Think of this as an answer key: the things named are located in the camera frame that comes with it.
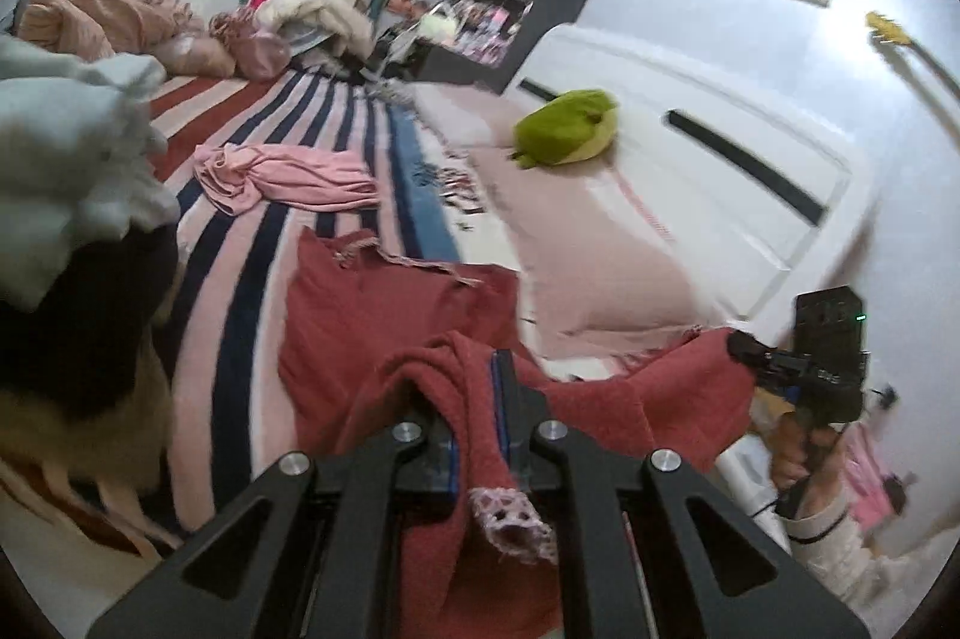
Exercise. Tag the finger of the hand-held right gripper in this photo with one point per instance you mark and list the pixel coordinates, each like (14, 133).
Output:
(757, 358)

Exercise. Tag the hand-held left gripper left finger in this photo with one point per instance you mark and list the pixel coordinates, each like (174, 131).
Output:
(448, 463)

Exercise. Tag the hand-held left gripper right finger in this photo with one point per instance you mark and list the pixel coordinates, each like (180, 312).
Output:
(498, 399)

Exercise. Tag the red fringed cloth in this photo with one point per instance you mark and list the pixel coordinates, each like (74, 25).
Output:
(390, 324)

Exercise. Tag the person's right hand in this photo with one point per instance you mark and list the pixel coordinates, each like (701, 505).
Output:
(787, 451)

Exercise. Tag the pink pillow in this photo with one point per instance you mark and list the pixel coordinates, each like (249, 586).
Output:
(585, 241)

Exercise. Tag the white headboard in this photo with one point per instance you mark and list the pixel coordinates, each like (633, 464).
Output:
(712, 159)

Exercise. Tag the green plush toy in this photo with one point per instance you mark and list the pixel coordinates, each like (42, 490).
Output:
(562, 129)

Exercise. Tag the striped blanket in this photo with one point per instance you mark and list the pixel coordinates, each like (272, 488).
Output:
(225, 279)

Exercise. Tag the pink garment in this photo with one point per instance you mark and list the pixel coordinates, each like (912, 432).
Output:
(292, 174)

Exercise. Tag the beige garment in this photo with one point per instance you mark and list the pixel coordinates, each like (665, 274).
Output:
(90, 444)

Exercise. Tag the black garment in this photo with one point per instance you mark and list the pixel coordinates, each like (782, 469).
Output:
(82, 331)

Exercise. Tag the cream blanket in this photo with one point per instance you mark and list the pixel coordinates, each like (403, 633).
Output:
(315, 13)

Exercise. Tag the pink satin bag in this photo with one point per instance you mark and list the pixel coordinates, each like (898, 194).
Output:
(251, 43)

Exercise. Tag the crumpled pink duvet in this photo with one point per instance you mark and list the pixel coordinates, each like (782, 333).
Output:
(97, 20)

